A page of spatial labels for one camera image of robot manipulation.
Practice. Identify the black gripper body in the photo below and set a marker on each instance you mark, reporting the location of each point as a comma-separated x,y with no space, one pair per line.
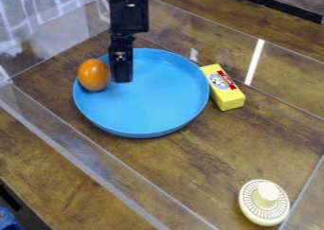
129,19

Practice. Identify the orange ball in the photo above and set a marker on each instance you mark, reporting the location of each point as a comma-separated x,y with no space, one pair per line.
94,75

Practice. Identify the clear acrylic enclosure wall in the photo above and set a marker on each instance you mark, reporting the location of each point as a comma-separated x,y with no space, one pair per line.
89,180

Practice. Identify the yellow butter block toy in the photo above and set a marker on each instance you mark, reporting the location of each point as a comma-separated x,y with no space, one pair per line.
225,92

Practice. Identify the blue object at corner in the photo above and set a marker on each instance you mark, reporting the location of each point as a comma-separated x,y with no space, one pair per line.
8,221

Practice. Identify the blue round tray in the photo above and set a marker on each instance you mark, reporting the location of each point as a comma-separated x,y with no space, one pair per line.
154,105

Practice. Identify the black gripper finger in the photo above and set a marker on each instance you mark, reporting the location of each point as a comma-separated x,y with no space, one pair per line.
121,64

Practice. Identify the cream round knob lid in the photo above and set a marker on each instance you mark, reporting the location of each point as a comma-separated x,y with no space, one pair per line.
264,202

